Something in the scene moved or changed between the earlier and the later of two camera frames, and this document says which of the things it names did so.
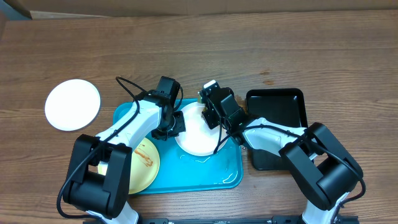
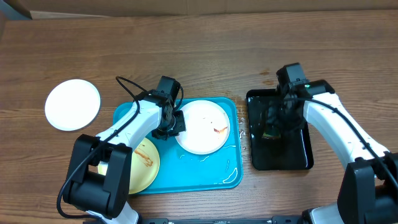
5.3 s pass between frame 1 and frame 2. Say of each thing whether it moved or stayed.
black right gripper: moved
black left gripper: stayed
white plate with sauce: stayed
